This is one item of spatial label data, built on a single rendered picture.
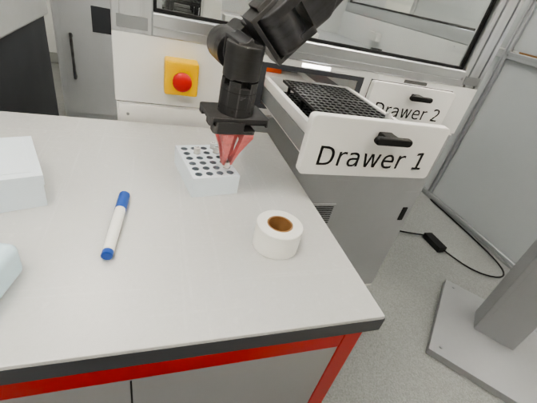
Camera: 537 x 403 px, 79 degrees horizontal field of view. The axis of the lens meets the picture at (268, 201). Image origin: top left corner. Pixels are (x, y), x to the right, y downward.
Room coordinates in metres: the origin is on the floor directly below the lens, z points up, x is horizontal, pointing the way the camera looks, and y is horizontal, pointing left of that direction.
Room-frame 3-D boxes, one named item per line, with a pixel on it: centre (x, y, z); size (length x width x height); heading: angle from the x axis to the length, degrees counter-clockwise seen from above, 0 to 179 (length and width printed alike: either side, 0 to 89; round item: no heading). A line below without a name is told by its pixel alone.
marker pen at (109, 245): (0.35, 0.20, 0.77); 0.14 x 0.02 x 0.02; 18
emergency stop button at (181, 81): (0.71, 0.24, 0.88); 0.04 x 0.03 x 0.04; 113
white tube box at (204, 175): (0.53, 0.13, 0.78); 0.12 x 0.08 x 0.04; 34
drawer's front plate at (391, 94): (1.01, -0.33, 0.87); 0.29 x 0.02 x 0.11; 113
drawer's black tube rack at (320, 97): (0.77, -0.09, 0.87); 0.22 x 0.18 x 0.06; 23
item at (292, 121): (0.78, -0.09, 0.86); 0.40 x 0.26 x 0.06; 23
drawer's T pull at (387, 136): (0.56, -0.18, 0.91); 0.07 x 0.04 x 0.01; 113
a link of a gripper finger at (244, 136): (0.52, 0.10, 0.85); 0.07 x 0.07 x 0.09; 32
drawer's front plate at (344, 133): (0.59, -0.17, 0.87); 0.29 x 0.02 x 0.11; 113
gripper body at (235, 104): (0.52, 0.09, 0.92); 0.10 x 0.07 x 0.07; 122
